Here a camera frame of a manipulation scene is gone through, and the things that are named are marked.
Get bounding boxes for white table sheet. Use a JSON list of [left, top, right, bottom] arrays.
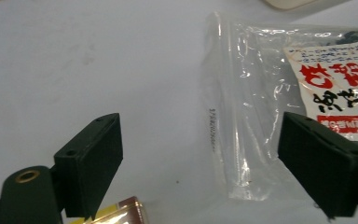
[[0, 0, 358, 224]]

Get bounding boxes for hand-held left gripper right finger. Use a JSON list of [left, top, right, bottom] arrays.
[[277, 111, 358, 219]]

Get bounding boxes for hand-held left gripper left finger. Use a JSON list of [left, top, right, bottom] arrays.
[[53, 112, 124, 220]]

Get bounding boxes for clear bag of dried seaweed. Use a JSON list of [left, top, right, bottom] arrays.
[[200, 11, 358, 202]]

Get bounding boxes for cream plastic tray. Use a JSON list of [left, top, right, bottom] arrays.
[[262, 0, 352, 12]]

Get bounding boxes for yellow seasoning packet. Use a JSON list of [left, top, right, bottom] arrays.
[[68, 195, 150, 224]]

